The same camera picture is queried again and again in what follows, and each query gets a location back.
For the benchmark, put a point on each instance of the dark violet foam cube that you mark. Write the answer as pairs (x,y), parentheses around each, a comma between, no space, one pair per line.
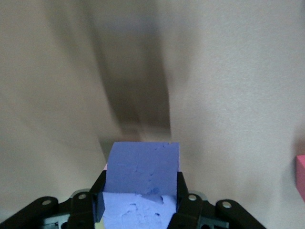
(143,167)

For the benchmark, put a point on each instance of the large table cover sheet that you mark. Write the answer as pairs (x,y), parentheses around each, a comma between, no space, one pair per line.
(47,71)

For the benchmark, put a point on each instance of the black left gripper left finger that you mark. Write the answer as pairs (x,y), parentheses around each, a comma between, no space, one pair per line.
(47,214)

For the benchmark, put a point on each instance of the red foam cube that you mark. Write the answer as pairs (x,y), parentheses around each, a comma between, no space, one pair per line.
(301,176)

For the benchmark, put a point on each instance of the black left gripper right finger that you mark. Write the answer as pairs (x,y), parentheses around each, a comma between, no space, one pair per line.
(205,214)

